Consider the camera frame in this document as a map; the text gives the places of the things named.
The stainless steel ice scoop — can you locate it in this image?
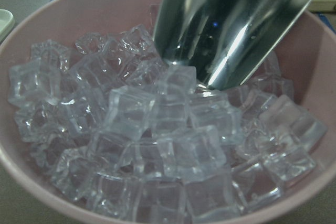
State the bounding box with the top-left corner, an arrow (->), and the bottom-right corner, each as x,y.
153,0 -> 312,90

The clear ice cubes pile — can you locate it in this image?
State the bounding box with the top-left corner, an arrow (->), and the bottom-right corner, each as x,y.
8,25 -> 327,223

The pink bowl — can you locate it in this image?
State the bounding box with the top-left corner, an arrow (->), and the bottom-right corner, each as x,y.
1,0 -> 335,223

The cream bear tray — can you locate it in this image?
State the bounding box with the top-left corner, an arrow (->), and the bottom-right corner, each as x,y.
0,9 -> 15,42

